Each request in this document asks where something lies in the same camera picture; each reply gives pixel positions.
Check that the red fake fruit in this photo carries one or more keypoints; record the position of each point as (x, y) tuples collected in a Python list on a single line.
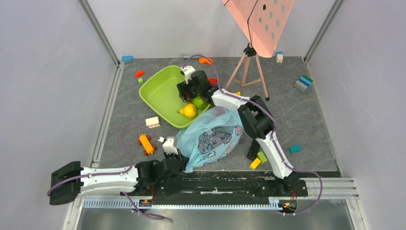
[(187, 97)]

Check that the blue toy brick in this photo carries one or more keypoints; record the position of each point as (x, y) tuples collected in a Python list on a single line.
[(126, 59)]

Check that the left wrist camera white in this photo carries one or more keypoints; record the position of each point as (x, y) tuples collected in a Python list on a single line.
[(168, 145)]

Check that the white blue small brick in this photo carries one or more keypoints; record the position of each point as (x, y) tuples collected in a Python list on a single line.
[(279, 57)]

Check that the teal toy cube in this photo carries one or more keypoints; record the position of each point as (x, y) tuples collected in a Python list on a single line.
[(295, 148)]

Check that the red semicircle toy block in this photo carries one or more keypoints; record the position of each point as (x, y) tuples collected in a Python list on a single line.
[(139, 73)]

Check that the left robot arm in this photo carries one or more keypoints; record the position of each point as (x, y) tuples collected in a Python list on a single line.
[(73, 180)]

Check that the grey blue green brick stack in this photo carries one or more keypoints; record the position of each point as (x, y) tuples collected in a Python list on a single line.
[(303, 83)]

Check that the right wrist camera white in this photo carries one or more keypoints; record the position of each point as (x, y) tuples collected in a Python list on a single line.
[(187, 72)]

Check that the light blue printed plastic bag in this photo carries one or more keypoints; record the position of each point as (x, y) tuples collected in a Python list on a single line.
[(210, 138)]

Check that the green fake apple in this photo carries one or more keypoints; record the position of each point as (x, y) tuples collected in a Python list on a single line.
[(199, 103)]

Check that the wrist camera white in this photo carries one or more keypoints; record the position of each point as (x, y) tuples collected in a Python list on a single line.
[(168, 145), (187, 72)]

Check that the green toy block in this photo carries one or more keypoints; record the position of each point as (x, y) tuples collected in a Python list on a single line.
[(262, 157)]

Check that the white toy brick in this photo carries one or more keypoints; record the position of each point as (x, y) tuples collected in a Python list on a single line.
[(152, 122)]

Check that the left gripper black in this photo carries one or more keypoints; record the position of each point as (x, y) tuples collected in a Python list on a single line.
[(184, 160)]

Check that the black toy microphone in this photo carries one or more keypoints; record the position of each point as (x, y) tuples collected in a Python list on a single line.
[(253, 150)]

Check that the yellow red toy car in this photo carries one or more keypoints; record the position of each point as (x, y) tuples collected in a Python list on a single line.
[(144, 141)]

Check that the grey metal handle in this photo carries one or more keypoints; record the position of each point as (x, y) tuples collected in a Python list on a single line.
[(185, 56)]

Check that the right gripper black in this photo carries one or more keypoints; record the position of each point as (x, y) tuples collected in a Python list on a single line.
[(185, 90)]

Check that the orange arch toy block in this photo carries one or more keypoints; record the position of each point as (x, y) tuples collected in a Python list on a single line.
[(206, 61)]

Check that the orange toy brick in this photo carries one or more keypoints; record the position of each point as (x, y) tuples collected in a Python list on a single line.
[(213, 81)]

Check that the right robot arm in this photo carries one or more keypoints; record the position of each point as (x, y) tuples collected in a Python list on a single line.
[(256, 119)]

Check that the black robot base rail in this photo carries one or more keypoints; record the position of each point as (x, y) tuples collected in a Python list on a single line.
[(221, 188)]

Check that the lime green plastic tray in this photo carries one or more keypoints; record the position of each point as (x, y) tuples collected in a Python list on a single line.
[(160, 93)]

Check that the pink perforated board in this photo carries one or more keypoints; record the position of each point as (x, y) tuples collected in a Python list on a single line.
[(261, 21)]

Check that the yellow fake fruit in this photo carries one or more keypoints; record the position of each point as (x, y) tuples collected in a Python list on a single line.
[(189, 111)]

